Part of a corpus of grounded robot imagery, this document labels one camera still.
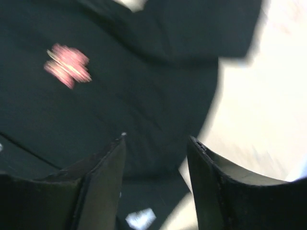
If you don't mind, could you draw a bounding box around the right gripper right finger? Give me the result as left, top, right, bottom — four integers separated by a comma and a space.
187, 138, 307, 230

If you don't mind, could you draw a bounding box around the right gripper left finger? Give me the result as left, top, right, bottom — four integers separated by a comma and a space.
0, 138, 126, 230

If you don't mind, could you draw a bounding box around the black button shirt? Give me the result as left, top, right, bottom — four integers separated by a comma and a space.
0, 0, 262, 230

